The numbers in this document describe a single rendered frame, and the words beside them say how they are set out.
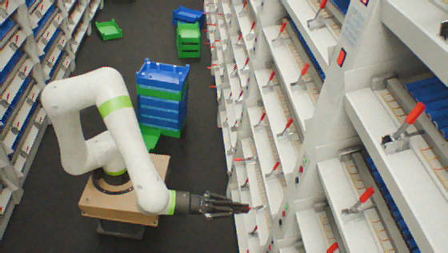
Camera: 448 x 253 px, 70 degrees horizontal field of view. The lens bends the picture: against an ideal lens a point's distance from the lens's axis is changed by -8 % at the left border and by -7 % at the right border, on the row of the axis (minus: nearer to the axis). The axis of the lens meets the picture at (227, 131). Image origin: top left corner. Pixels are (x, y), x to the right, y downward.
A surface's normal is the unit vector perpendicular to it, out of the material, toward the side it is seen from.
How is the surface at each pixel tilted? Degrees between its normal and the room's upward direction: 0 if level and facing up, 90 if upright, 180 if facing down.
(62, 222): 0
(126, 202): 2
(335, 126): 90
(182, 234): 0
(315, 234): 21
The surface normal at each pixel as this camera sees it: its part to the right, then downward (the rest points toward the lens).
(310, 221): -0.25, -0.70
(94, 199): 0.08, -0.74
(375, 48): 0.11, 0.67
